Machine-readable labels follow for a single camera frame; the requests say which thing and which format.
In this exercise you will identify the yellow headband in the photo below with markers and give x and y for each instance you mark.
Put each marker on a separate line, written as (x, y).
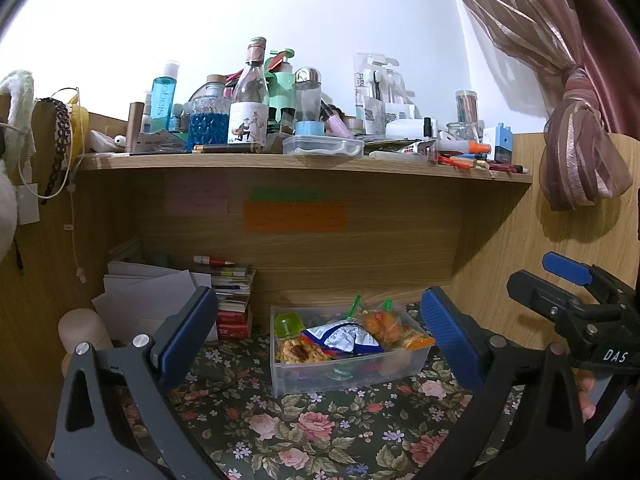
(81, 120)

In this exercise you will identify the dark braided headband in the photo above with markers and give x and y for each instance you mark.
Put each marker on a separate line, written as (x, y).
(61, 125)

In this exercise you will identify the mint green pump bottle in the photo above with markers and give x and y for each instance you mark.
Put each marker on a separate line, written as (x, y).
(282, 87)

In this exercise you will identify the blue toner bottle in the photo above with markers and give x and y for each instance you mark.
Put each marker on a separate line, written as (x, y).
(162, 97)

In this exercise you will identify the light blue tape roll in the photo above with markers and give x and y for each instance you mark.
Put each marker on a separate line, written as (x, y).
(310, 128)

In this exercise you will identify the black nail polish bottle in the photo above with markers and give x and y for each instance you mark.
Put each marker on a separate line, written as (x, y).
(427, 128)

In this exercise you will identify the white wall charger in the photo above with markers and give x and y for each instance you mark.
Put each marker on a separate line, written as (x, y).
(28, 205)

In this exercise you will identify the person's right hand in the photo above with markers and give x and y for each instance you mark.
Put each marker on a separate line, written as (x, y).
(586, 395)

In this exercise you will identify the green-clipped clear snack packet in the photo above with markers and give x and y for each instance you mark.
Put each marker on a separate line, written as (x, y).
(354, 307)

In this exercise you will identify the small glass jar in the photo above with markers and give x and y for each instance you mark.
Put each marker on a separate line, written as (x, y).
(462, 132)

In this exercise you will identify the yellow snack packet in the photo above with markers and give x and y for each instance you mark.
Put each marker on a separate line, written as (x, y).
(300, 352)

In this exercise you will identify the clear green-edged snack packet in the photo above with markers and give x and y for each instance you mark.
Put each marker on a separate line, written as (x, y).
(390, 327)

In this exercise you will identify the white and blue box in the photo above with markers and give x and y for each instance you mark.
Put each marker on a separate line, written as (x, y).
(500, 142)

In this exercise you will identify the brown cosmetic tube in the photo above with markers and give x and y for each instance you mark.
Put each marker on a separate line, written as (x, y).
(135, 127)

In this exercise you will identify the clear jar with silver lid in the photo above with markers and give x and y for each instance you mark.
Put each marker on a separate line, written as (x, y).
(307, 95)

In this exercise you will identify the small dark bottle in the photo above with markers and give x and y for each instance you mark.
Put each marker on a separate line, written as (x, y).
(287, 121)
(273, 121)

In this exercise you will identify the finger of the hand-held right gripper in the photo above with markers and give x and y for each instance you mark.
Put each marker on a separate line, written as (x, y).
(545, 300)
(570, 269)

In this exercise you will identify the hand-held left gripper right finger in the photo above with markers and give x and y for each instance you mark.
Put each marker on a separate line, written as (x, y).
(450, 345)

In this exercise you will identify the clear lidded plastic container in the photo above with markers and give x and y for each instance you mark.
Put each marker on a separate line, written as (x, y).
(322, 146)

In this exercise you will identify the pink striped curtain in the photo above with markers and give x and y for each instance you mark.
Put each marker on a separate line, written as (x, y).
(575, 150)

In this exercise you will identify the blue white snack packet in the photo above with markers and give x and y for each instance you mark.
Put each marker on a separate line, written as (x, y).
(345, 337)

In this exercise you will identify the pink lip gloss tube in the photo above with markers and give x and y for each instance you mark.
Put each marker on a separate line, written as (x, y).
(335, 121)

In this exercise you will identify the black and gold pen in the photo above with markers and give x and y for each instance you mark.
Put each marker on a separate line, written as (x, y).
(225, 148)

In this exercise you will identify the stack of books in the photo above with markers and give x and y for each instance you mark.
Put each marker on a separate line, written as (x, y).
(232, 300)

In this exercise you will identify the floral tablecloth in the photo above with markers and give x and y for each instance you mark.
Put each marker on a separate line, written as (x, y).
(310, 425)

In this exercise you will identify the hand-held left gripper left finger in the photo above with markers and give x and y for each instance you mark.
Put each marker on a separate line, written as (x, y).
(192, 330)

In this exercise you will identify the orange sticky note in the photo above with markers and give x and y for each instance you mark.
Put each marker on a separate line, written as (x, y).
(295, 217)

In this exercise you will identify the green sticky note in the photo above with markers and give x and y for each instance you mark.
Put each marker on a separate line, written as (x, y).
(287, 193)

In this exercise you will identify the red white marker pen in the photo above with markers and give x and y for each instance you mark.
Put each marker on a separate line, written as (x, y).
(212, 260)

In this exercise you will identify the wooden desk shelf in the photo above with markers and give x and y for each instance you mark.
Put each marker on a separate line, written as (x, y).
(350, 260)

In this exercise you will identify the toothbrush blister pack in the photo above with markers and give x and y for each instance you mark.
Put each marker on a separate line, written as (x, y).
(375, 85)

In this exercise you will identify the pink sticky note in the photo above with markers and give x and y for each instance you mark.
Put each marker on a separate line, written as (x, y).
(196, 196)

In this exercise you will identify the silver foil packet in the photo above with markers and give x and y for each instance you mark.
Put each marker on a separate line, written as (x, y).
(160, 140)

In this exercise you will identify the orange-capped glue stick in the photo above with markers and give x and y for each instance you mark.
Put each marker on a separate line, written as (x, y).
(472, 148)

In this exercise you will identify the clear glass wine bottle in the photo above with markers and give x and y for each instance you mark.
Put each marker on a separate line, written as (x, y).
(250, 100)

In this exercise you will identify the cream mug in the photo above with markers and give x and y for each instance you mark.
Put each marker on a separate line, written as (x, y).
(82, 325)

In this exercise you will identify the faceted bottle with blue liquid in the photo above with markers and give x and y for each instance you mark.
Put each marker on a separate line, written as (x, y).
(210, 122)

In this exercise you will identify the clear plastic storage box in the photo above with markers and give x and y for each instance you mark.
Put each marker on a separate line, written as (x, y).
(350, 377)

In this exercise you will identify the white fluffy headband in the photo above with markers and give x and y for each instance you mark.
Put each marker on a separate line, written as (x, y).
(17, 95)

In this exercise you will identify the pile of white papers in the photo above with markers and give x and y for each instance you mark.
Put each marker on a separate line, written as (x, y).
(145, 290)

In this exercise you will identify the clear cotton swab cylinder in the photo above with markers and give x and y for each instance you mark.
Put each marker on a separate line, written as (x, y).
(466, 107)

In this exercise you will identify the small white bottle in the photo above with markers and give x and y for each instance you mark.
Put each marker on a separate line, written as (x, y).
(146, 115)

